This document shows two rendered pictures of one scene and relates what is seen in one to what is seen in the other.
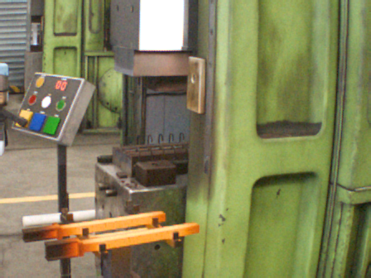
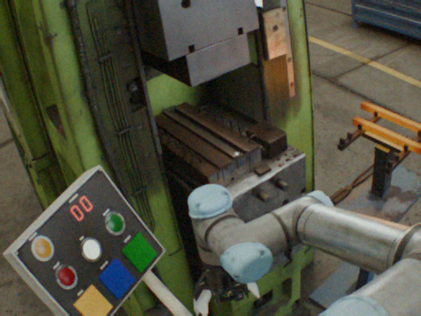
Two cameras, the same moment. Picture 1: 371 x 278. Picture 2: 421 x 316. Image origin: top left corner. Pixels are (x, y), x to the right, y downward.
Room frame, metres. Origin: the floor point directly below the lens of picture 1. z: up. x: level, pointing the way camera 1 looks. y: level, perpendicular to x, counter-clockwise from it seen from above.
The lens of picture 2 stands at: (2.42, 1.16, 1.80)
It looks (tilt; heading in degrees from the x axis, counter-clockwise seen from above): 35 degrees down; 261
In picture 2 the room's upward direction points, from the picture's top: 10 degrees counter-clockwise
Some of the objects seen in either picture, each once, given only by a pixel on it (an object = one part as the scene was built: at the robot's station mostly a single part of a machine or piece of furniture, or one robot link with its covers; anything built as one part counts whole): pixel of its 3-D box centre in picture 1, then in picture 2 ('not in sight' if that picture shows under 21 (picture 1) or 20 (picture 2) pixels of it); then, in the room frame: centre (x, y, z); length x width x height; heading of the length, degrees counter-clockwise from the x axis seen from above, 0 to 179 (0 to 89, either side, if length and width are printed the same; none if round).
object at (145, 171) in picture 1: (156, 173); (266, 139); (2.03, -0.08, 0.95); 0.12 x 0.08 x 0.06; 111
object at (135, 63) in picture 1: (177, 59); (178, 43); (2.25, -0.15, 1.32); 0.42 x 0.20 x 0.10; 111
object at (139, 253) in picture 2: (52, 126); (138, 253); (2.51, 0.34, 1.01); 0.07 x 0.05 x 0.07; 46
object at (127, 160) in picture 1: (174, 155); (196, 141); (2.25, -0.15, 0.96); 0.42 x 0.20 x 0.09; 111
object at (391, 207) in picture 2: not in sight; (380, 192); (1.61, 0.04, 0.65); 0.40 x 0.30 x 0.02; 26
